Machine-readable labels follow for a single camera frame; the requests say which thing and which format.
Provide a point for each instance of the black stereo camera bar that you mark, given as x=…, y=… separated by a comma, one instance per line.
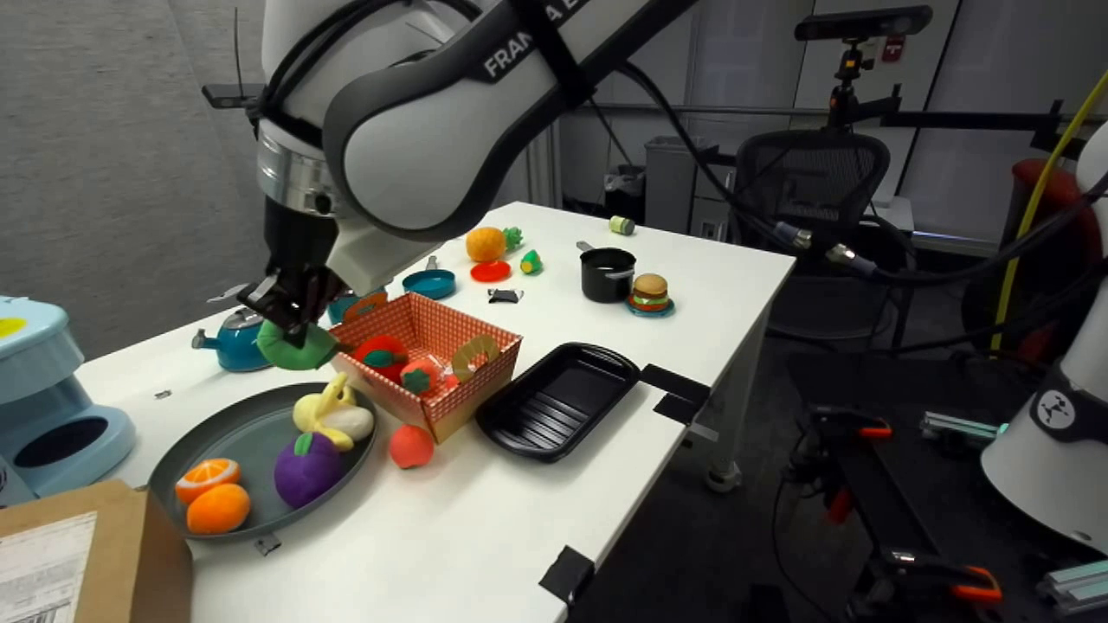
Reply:
x=864, y=23
x=228, y=94

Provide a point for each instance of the blue toy coffee machine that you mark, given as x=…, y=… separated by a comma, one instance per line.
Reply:
x=46, y=402

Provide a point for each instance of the black office chair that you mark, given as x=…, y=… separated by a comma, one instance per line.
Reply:
x=806, y=175

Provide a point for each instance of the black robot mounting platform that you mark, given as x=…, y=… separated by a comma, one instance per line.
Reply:
x=911, y=498

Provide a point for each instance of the yellow banana plush toy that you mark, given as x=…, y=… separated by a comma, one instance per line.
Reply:
x=331, y=410

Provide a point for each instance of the red toy dish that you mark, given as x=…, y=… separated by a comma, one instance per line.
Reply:
x=489, y=270

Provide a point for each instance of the small red-orange plush fruit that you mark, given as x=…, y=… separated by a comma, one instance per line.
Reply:
x=406, y=449

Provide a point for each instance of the orange checkered cardboard box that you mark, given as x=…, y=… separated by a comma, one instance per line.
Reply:
x=472, y=400

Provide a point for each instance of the teal metal bar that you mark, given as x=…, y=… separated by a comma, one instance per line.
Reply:
x=1074, y=583
x=955, y=426

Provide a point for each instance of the white table leg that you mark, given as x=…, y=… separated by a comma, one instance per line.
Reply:
x=729, y=436

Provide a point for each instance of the grey cabinet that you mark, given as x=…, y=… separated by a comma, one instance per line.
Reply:
x=664, y=177

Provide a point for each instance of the toy burger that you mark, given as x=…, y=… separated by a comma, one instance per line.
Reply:
x=648, y=292

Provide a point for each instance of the green pear plush toy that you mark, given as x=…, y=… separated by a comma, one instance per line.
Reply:
x=296, y=353

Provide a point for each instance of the grey curtain backdrop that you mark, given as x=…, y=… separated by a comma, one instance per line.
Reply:
x=115, y=175

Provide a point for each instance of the cardboard box with label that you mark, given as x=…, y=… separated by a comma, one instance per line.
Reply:
x=115, y=554

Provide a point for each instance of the red chair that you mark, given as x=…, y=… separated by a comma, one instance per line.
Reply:
x=1067, y=229

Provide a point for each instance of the small green round toy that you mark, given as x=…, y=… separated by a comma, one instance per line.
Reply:
x=620, y=228

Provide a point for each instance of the teal green plush toy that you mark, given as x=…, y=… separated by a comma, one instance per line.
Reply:
x=513, y=236

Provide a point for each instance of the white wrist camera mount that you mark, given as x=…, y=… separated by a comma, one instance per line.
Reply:
x=364, y=261

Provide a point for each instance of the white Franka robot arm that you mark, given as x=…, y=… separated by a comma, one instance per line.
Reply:
x=401, y=115

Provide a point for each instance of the orange tomato plush toy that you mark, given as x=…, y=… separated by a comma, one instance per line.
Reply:
x=422, y=375

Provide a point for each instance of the black table bracket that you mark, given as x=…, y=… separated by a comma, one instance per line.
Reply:
x=566, y=573
x=676, y=394

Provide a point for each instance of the purple plum plush toy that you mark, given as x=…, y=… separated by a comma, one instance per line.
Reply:
x=302, y=473

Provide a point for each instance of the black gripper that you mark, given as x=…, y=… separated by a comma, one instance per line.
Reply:
x=302, y=244

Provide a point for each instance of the black toy pot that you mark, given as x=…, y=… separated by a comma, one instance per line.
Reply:
x=607, y=277

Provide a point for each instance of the whole orange plush fruit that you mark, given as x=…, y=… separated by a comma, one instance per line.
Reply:
x=219, y=510

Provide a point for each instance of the grey oval plate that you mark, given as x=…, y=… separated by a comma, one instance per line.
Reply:
x=228, y=433

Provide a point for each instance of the small black clip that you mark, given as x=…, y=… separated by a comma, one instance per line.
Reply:
x=503, y=296

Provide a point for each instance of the yellow-orange round plush toy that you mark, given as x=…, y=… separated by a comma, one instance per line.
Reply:
x=487, y=244

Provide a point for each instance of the teal toy pan lid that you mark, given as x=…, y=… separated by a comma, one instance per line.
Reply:
x=429, y=286

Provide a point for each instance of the black ribbed tray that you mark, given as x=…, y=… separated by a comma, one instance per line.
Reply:
x=554, y=402

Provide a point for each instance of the small green yellow toy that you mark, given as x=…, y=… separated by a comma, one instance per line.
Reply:
x=529, y=261

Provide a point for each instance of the black camera boom mount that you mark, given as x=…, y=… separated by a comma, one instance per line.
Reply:
x=854, y=93

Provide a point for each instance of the orange black bar clamp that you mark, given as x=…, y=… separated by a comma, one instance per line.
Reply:
x=873, y=431
x=975, y=590

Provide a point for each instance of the teal toy kettle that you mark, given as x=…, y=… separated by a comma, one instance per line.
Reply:
x=236, y=346

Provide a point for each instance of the red strawberry plush toy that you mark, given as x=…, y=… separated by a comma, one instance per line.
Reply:
x=380, y=351

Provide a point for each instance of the half orange plush toy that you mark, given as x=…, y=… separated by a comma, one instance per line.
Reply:
x=204, y=474

